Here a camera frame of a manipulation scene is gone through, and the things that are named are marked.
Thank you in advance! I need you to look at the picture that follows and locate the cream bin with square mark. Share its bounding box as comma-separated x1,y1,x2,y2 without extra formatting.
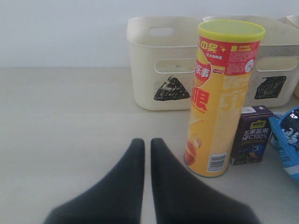
202,15,299,107

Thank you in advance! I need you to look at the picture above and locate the blue instant noodle packet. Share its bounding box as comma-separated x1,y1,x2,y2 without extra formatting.
269,106,299,183

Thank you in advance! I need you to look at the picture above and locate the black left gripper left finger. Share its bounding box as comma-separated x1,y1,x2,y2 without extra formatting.
44,139,145,224

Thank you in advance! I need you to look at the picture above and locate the yellow chips can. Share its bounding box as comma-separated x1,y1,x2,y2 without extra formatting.
184,19,265,178

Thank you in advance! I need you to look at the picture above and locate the cream bin with triangle mark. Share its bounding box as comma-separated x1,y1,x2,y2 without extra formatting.
127,16,199,111

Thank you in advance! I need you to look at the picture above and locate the purple juice carton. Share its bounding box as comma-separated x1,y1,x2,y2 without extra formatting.
230,105,274,165

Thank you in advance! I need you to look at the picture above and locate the cream bin with circle mark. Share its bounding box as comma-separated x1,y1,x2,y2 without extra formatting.
286,15,299,97

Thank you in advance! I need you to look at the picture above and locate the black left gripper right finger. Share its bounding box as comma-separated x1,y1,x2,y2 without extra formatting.
150,138,258,224

